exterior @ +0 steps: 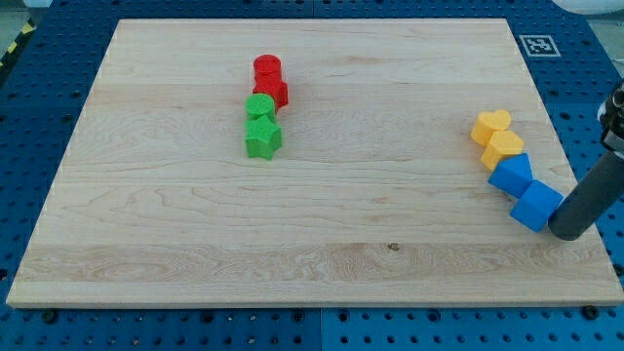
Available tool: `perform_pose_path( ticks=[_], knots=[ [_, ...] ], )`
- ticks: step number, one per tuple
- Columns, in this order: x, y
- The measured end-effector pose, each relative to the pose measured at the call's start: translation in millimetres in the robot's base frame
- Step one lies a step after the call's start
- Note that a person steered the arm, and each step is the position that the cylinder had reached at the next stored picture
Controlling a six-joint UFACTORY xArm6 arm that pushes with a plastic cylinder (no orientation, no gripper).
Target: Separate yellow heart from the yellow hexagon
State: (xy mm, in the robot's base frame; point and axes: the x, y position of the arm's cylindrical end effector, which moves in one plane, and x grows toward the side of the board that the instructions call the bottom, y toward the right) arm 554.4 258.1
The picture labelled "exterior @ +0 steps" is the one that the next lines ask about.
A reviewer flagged white fiducial marker tag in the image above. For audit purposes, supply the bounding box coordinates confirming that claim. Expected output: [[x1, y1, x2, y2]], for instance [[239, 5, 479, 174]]
[[519, 34, 561, 58]]

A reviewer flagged robot arm end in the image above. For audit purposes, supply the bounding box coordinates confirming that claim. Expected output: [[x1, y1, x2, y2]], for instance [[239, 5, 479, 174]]
[[597, 80, 623, 159]]

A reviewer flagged blue cube block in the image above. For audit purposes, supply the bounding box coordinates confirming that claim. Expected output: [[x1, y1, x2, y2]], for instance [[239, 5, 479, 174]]
[[510, 179, 564, 232]]

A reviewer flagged green star block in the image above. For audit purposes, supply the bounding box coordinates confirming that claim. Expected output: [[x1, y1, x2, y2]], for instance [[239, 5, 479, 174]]
[[245, 116, 282, 161]]

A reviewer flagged yellow hexagon block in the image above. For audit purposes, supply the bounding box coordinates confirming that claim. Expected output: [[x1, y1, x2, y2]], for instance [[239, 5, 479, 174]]
[[480, 131, 525, 172]]

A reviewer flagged green cylinder block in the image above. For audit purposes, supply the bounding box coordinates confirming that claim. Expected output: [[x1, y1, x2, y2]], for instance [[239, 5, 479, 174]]
[[245, 93, 275, 122]]

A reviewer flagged red star block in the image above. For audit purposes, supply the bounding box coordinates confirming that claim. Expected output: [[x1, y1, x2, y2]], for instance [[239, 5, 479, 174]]
[[253, 75, 289, 111]]

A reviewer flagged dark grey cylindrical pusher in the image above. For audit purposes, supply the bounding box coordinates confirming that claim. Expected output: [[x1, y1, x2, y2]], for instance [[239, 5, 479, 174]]
[[548, 151, 623, 241]]

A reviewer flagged wooden board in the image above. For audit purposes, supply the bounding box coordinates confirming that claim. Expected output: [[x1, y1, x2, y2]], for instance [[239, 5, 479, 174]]
[[7, 19, 623, 309]]

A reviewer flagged yellow heart block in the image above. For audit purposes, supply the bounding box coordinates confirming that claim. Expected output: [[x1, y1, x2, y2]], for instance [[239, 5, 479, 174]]
[[470, 109, 512, 146]]

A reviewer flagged red cylinder block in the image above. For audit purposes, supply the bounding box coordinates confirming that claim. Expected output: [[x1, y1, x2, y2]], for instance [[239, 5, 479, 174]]
[[253, 54, 282, 80]]

